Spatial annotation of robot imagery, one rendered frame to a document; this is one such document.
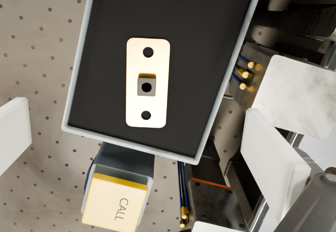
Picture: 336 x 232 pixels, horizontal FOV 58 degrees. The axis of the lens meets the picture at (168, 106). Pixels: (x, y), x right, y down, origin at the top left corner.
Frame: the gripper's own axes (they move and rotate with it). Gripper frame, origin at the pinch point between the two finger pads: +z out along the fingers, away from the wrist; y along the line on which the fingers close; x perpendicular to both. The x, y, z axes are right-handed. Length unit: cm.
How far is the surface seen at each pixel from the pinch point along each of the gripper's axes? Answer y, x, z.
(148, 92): 0.2, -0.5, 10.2
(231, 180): 21, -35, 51
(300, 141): 23.7, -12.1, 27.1
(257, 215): 18.9, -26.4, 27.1
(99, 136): -4.3, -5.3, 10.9
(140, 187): -0.3, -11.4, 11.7
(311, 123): 18.9, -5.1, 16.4
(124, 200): -2.0, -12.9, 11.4
